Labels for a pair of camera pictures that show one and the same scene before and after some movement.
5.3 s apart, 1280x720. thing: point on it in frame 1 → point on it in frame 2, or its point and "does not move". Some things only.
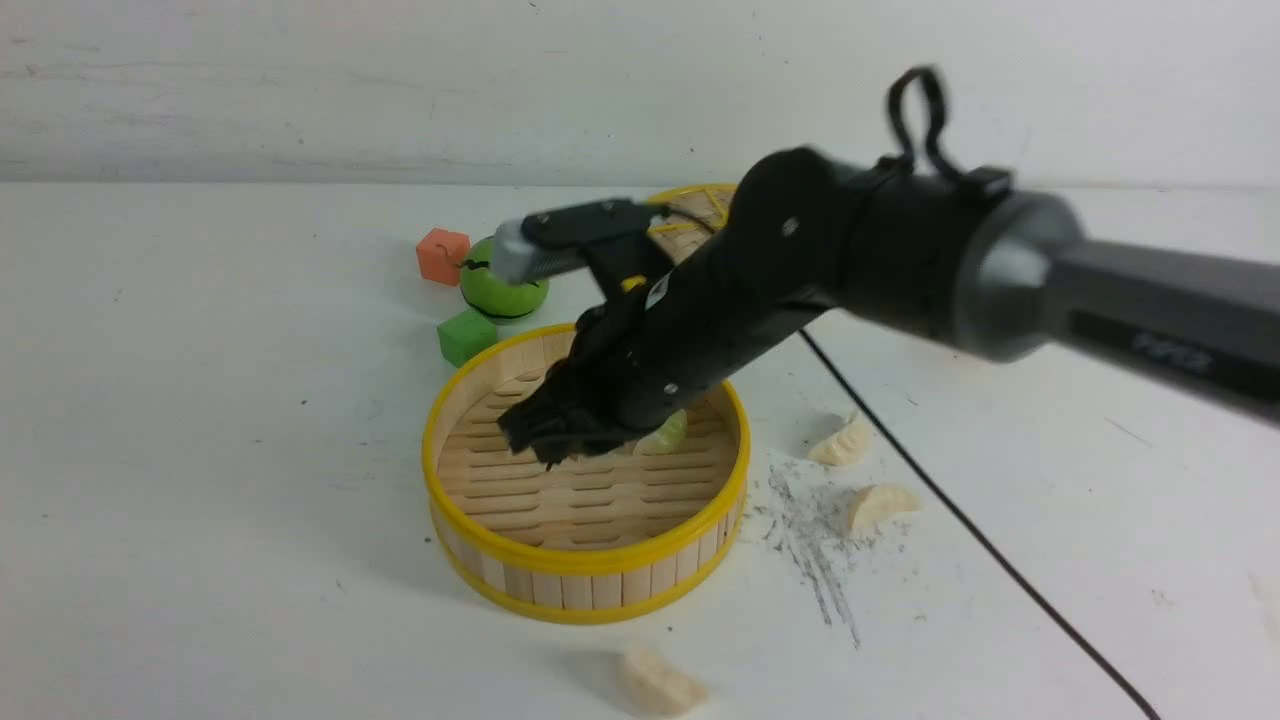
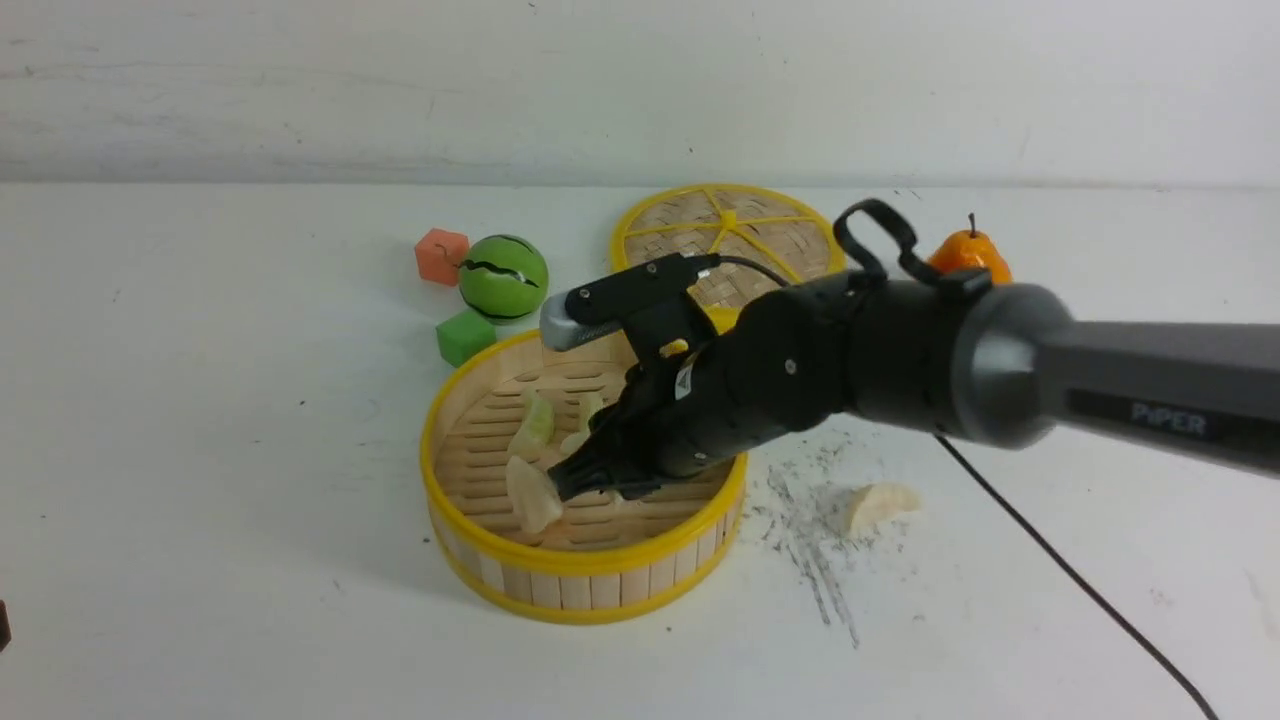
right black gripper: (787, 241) → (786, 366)
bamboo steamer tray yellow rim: (590, 536) does not move
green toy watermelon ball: (494, 295) does not move
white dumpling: (852, 446) → (534, 500)
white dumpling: (880, 503) does not move
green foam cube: (465, 335) does not move
